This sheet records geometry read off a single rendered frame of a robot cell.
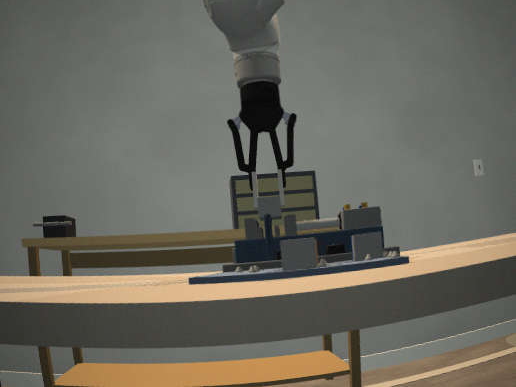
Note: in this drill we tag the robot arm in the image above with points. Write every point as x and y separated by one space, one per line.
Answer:
252 35

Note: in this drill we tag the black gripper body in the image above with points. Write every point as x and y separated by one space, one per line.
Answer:
260 96

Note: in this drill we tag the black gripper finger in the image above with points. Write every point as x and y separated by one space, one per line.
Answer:
290 120
251 167

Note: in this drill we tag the tan block with yellow end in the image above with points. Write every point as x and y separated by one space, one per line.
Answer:
298 254

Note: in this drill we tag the tan block with blue end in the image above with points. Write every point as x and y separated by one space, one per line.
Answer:
369 243

